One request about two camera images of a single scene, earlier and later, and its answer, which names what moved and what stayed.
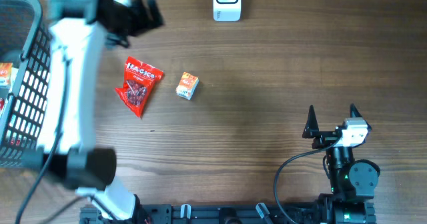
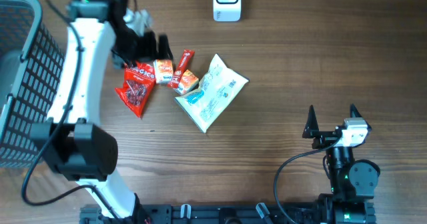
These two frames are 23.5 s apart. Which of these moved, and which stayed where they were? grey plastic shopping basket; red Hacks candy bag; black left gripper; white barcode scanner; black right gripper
Moved: black left gripper
Stayed: red Hacks candy bag; black right gripper; grey plastic shopping basket; white barcode scanner
